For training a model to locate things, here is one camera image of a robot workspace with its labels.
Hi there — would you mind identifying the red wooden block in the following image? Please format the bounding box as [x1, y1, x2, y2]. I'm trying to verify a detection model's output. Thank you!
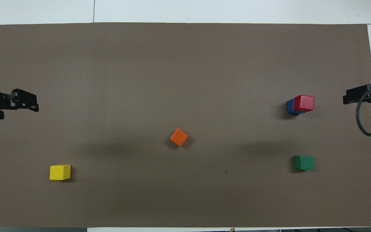
[293, 95, 315, 113]

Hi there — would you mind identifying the blue wooden block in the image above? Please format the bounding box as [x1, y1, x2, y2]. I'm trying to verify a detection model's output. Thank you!
[286, 98, 302, 116]

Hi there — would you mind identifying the yellow wooden block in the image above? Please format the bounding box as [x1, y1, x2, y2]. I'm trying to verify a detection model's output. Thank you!
[49, 164, 71, 181]

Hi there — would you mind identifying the green wooden block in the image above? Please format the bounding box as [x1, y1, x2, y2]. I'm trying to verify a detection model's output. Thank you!
[293, 155, 315, 170]

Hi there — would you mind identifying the orange wooden block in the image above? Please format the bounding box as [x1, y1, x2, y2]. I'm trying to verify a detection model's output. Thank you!
[170, 128, 189, 147]

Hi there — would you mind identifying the brown table mat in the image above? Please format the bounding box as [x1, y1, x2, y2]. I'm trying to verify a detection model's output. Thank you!
[0, 22, 371, 228]

